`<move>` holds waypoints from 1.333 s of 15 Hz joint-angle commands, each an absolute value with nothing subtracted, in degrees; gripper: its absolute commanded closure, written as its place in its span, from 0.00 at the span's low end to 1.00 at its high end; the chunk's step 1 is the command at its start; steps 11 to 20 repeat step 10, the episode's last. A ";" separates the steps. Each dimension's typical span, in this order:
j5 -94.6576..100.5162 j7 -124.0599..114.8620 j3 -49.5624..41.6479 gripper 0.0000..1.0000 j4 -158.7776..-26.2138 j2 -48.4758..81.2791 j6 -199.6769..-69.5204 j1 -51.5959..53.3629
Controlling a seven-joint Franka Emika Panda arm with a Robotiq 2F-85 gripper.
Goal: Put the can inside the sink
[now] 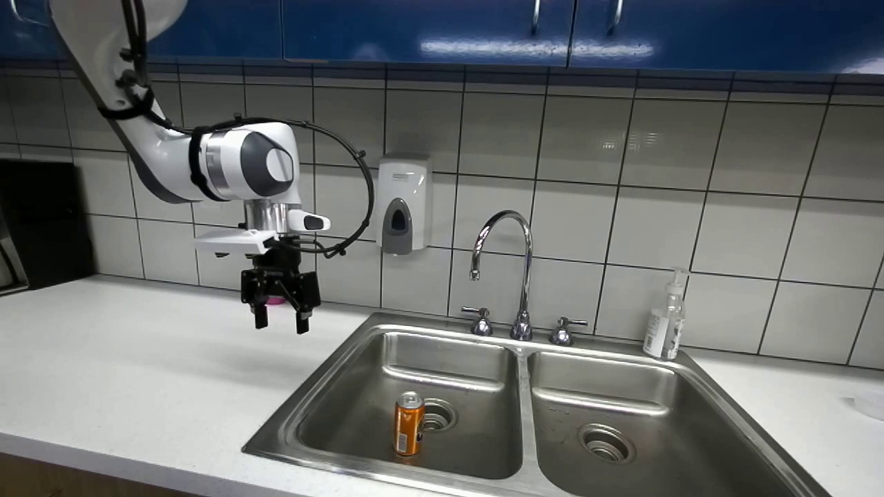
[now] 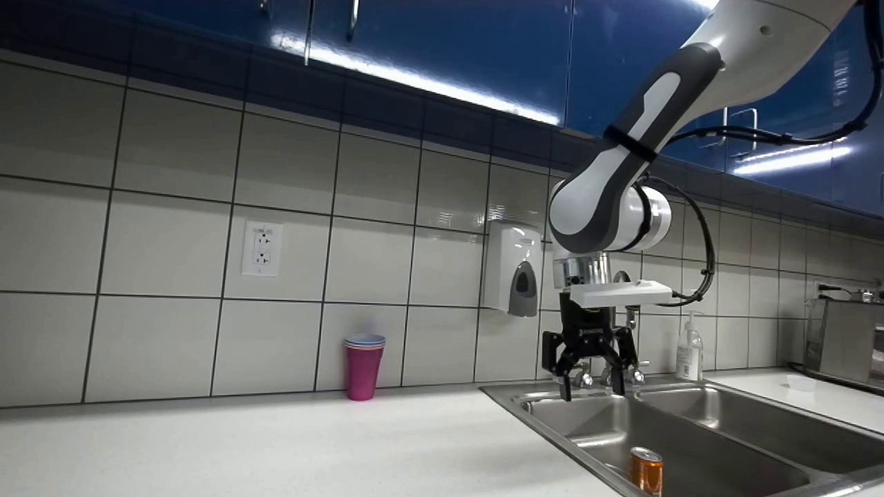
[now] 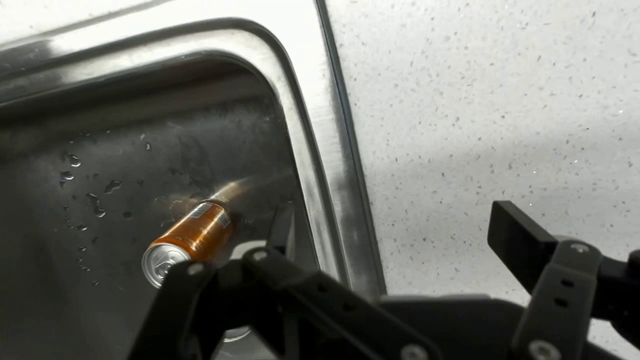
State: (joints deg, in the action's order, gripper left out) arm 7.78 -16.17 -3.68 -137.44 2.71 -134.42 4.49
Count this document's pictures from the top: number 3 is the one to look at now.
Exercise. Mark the orange bottle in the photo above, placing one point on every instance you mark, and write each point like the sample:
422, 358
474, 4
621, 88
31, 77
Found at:
193, 236

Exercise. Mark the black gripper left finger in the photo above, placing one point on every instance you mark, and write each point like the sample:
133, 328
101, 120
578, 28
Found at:
286, 307

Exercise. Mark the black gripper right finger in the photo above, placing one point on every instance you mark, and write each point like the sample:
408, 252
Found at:
561, 292

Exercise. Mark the stainless steel double sink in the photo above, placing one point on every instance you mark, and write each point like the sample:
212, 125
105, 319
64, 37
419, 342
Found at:
101, 133

